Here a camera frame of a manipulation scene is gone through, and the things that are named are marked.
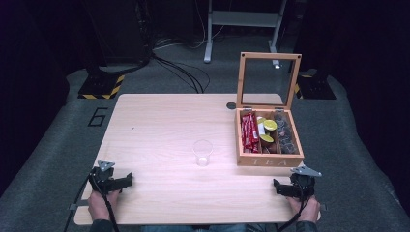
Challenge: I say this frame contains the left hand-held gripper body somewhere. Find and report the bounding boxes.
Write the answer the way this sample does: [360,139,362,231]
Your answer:
[88,159,118,194]

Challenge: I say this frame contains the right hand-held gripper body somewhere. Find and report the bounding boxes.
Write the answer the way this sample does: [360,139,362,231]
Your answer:
[289,164,323,199]

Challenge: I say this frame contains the person's left hand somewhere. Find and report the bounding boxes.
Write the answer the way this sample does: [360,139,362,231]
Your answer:
[87,188,121,222]

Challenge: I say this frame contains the person's right hand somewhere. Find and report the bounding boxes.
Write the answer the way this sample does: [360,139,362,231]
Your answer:
[285,194,322,224]

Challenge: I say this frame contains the wooden box with glass lid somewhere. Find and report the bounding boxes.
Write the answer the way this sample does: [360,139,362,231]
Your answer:
[234,51,306,168]

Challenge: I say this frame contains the dark tea bags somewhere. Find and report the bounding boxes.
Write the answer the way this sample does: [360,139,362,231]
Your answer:
[274,111,300,155]

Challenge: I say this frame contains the row of red sachets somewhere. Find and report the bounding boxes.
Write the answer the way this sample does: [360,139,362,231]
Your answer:
[240,112,263,155]

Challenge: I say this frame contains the clear plastic cup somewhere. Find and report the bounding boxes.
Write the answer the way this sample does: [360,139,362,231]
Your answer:
[191,138,215,167]

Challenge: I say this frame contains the black stand base striped edge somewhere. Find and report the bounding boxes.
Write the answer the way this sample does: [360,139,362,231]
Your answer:
[77,66,126,101]
[293,69,337,101]

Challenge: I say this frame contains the white metal stand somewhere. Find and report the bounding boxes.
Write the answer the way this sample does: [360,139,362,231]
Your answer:
[203,0,288,64]

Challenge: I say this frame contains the grey metal table bracket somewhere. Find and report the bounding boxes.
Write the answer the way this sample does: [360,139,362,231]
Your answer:
[68,199,90,211]

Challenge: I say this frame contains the bundle of black floor cables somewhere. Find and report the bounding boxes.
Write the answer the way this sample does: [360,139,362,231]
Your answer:
[150,51,211,95]

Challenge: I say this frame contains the white floor cable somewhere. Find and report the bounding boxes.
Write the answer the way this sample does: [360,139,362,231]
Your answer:
[154,0,226,51]

